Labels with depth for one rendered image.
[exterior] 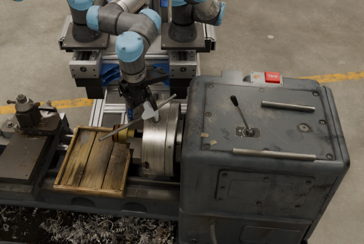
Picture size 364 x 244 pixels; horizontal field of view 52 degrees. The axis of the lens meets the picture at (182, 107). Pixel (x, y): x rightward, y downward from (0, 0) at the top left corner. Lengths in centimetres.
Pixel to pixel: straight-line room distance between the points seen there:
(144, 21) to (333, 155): 79
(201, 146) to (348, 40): 322
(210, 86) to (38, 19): 322
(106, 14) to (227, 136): 59
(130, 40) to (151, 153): 55
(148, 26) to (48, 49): 297
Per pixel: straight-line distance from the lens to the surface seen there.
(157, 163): 147
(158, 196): 168
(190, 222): 173
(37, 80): 368
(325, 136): 147
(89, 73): 196
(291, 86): 162
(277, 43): 407
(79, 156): 183
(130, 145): 154
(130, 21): 113
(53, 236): 204
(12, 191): 175
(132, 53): 104
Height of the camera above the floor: 230
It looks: 46 degrees down
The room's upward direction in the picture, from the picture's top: 1 degrees clockwise
